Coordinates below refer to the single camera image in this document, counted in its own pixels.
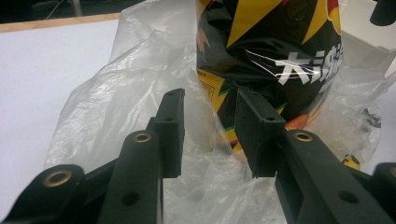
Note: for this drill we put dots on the white plastic tray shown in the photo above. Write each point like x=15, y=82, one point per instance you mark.
x=361, y=40

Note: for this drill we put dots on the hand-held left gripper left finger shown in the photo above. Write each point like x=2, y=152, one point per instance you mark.
x=169, y=133

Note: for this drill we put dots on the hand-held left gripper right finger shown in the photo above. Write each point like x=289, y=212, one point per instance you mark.
x=264, y=140

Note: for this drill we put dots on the black yellow snack bag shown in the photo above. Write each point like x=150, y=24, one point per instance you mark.
x=264, y=46

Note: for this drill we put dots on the clear smiley plastic bag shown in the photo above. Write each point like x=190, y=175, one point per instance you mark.
x=124, y=93

